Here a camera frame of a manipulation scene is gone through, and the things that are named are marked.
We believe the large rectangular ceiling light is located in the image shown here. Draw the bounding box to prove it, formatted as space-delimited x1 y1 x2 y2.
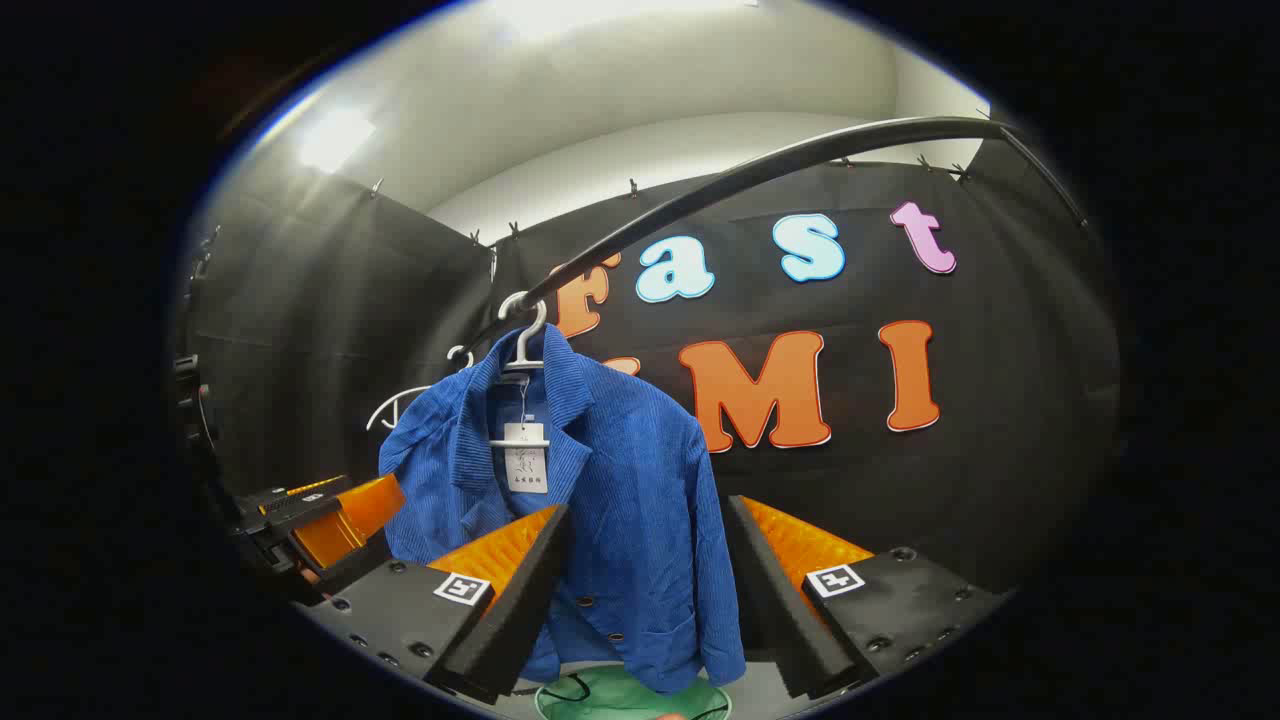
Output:
490 0 761 41

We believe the white plastic clothes hanger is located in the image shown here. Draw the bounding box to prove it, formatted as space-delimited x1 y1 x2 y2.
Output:
487 290 553 448
366 345 476 433

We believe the small square ceiling light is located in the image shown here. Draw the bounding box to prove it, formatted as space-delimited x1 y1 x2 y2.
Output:
300 108 376 173

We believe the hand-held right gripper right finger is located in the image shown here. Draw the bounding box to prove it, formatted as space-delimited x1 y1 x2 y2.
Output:
725 494 1011 701

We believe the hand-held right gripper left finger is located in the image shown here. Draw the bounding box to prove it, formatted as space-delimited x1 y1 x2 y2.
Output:
300 503 573 706

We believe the black backdrop cloth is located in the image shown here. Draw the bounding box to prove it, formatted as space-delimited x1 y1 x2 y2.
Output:
185 135 1121 601

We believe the black metal clothes rack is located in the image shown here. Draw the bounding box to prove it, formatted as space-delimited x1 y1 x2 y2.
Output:
465 115 1091 351

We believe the blue corduroy jacket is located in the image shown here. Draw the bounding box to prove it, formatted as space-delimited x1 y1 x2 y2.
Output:
378 325 746 693

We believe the row of black binder clips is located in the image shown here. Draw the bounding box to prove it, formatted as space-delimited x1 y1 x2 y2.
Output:
368 150 973 249

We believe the green fabric laundry hamper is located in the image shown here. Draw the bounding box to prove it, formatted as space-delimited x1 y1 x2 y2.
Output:
535 665 733 720

